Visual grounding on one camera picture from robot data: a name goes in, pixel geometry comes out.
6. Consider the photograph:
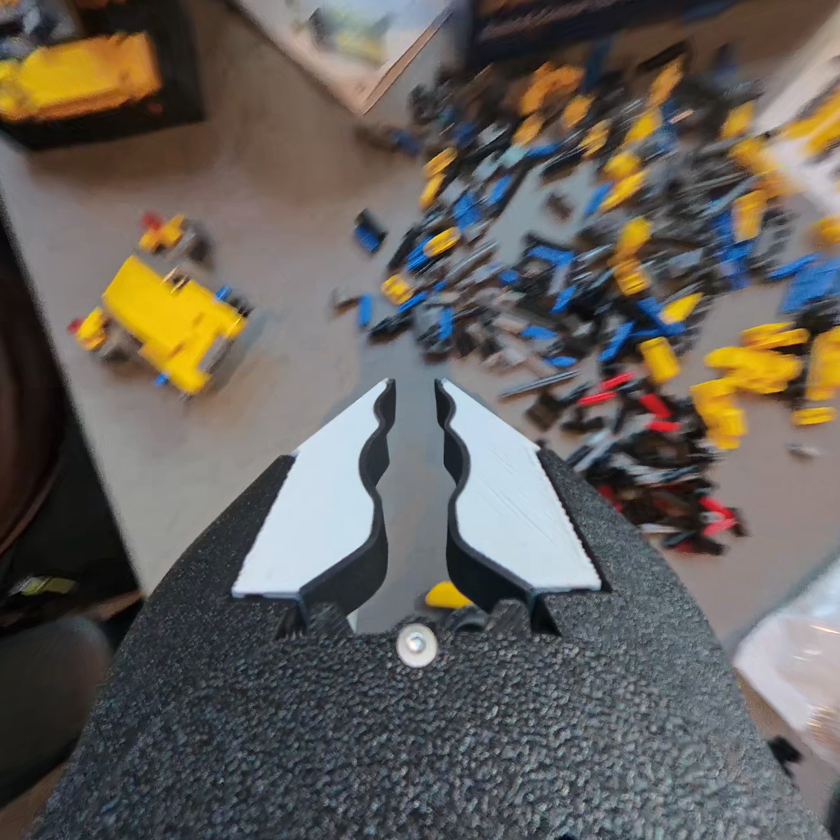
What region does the cardboard kit box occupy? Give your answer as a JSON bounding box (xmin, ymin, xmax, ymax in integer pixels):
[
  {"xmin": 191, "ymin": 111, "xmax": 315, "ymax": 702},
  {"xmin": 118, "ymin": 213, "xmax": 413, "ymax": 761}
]
[{"xmin": 468, "ymin": 0, "xmax": 724, "ymax": 68}]

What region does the yellow wedge panel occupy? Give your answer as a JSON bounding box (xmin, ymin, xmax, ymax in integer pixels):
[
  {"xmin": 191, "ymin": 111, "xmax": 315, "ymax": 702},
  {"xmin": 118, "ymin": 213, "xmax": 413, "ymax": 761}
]
[{"xmin": 424, "ymin": 580, "xmax": 475, "ymax": 612}]

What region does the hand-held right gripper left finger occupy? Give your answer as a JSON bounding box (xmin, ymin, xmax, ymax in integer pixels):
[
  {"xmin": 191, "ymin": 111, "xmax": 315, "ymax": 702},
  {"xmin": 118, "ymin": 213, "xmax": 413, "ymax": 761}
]
[{"xmin": 231, "ymin": 378, "xmax": 398, "ymax": 603}]

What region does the clear plastic bag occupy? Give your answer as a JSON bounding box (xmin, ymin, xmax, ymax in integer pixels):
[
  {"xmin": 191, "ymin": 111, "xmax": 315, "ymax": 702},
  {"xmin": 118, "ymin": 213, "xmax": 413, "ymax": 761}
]
[{"xmin": 730, "ymin": 576, "xmax": 840, "ymax": 770}]

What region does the grey desk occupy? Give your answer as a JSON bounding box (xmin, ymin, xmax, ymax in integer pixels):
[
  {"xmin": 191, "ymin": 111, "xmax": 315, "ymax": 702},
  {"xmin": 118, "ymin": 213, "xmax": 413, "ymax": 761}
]
[{"xmin": 0, "ymin": 0, "xmax": 840, "ymax": 808}]

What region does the pile of small building pieces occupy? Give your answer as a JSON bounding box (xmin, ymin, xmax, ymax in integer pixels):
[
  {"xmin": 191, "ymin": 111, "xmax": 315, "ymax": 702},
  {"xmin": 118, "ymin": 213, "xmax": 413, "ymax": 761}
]
[{"xmin": 330, "ymin": 38, "xmax": 840, "ymax": 560}]

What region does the black base yellow panel assembly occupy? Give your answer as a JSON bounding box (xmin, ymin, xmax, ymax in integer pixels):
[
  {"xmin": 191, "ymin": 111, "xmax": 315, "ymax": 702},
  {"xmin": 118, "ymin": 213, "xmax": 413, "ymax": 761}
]
[{"xmin": 0, "ymin": 0, "xmax": 206, "ymax": 152}]

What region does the yellow panel vehicle assembly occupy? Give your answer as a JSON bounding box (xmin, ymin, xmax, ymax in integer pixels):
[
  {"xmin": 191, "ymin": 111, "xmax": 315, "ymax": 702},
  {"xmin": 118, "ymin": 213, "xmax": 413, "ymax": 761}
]
[{"xmin": 67, "ymin": 212, "xmax": 255, "ymax": 399}]

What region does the open instruction booklet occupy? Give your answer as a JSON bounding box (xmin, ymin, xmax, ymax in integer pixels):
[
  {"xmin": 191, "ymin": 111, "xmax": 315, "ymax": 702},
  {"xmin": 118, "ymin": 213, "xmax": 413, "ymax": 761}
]
[{"xmin": 228, "ymin": 0, "xmax": 455, "ymax": 117}]

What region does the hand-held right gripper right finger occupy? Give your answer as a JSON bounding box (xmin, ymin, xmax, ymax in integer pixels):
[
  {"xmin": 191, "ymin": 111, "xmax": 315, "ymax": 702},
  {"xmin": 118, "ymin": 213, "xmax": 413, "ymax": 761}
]
[{"xmin": 434, "ymin": 378, "xmax": 603, "ymax": 598}]

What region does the black and blue connector piece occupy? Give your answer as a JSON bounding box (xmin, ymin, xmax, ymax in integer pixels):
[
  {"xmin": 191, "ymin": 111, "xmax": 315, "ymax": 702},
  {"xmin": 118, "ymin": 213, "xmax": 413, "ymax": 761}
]
[{"xmin": 352, "ymin": 208, "xmax": 389, "ymax": 255}]

